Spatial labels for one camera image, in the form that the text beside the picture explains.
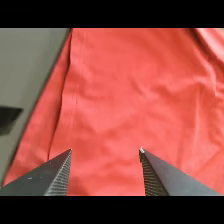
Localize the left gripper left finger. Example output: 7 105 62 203
0 148 73 196

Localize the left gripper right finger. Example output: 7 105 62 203
138 147 222 196

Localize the red T-shirt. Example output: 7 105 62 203
2 28 224 196

